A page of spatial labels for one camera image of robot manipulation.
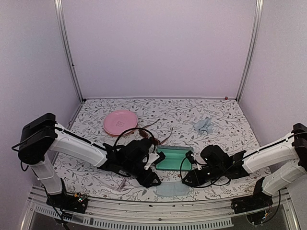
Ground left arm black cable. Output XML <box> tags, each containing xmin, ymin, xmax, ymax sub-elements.
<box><xmin>112</xmin><ymin>128</ymin><xmax>155</xmax><ymax>154</ymax></box>

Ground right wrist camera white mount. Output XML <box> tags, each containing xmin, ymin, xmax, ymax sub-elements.
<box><xmin>185</xmin><ymin>151</ymin><xmax>201</xmax><ymax>171</ymax></box>

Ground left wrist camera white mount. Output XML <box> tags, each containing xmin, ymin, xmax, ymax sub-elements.
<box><xmin>144</xmin><ymin>151</ymin><xmax>165</xmax><ymax>170</ymax></box>

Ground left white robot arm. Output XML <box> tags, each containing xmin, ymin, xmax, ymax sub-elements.
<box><xmin>11</xmin><ymin>113</ymin><xmax>163</xmax><ymax>208</ymax></box>

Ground brown sunglasses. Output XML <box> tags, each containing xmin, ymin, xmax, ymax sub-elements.
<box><xmin>139</xmin><ymin>119</ymin><xmax>173</xmax><ymax>146</ymax></box>

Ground blue-grey cleaning cloth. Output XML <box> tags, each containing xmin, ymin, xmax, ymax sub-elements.
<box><xmin>155</xmin><ymin>182</ymin><xmax>189</xmax><ymax>197</ymax></box>

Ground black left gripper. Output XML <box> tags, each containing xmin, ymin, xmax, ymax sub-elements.
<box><xmin>122</xmin><ymin>161</ymin><xmax>162</xmax><ymax>189</ymax></box>

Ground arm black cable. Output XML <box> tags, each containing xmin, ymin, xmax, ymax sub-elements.
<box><xmin>179</xmin><ymin>153</ymin><xmax>240</xmax><ymax>186</ymax></box>
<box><xmin>112</xmin><ymin>128</ymin><xmax>155</xmax><ymax>154</ymax></box>

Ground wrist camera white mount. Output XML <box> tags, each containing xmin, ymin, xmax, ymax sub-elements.
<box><xmin>144</xmin><ymin>151</ymin><xmax>165</xmax><ymax>170</ymax></box>
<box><xmin>185</xmin><ymin>151</ymin><xmax>201</xmax><ymax>171</ymax></box>

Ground crumpled light blue cloth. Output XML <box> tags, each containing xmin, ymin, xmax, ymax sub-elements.
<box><xmin>193</xmin><ymin>117</ymin><xmax>213</xmax><ymax>135</ymax></box>

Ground clear purple glasses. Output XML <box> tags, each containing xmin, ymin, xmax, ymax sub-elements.
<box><xmin>117</xmin><ymin>178</ymin><xmax>129</xmax><ymax>192</ymax></box>

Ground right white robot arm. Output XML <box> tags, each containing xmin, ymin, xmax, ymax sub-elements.
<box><xmin>181</xmin><ymin>123</ymin><xmax>307</xmax><ymax>209</ymax></box>

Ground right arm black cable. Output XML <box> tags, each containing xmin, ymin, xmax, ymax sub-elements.
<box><xmin>179</xmin><ymin>153</ymin><xmax>240</xmax><ymax>186</ymax></box>

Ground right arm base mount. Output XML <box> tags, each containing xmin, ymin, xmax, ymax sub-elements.
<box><xmin>231</xmin><ymin>177</ymin><xmax>281</xmax><ymax>226</ymax></box>

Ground aluminium frame post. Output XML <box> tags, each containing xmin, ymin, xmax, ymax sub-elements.
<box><xmin>54</xmin><ymin>0</ymin><xmax>84</xmax><ymax>103</ymax></box>
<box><xmin>236</xmin><ymin>0</ymin><xmax>264</xmax><ymax>104</ymax></box>

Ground front aluminium rail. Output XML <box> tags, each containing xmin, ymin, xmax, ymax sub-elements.
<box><xmin>21</xmin><ymin>186</ymin><xmax>301</xmax><ymax>230</ymax></box>

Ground left aluminium frame post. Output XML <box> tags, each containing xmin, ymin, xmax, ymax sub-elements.
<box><xmin>54</xmin><ymin>0</ymin><xmax>84</xmax><ymax>103</ymax></box>

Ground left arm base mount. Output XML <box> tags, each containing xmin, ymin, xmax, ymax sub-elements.
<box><xmin>46</xmin><ymin>179</ymin><xmax>88</xmax><ymax>214</ymax></box>

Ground right aluminium frame post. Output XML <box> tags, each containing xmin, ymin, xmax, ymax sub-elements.
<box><xmin>236</xmin><ymin>0</ymin><xmax>264</xmax><ymax>104</ymax></box>

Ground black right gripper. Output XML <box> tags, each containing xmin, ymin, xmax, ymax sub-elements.
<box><xmin>182</xmin><ymin>165</ymin><xmax>224</xmax><ymax>188</ymax></box>

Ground pink plate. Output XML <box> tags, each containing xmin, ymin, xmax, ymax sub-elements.
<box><xmin>103</xmin><ymin>110</ymin><xmax>138</xmax><ymax>136</ymax></box>

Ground grey case green lining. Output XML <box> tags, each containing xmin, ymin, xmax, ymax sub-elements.
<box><xmin>156</xmin><ymin>145</ymin><xmax>194</xmax><ymax>171</ymax></box>

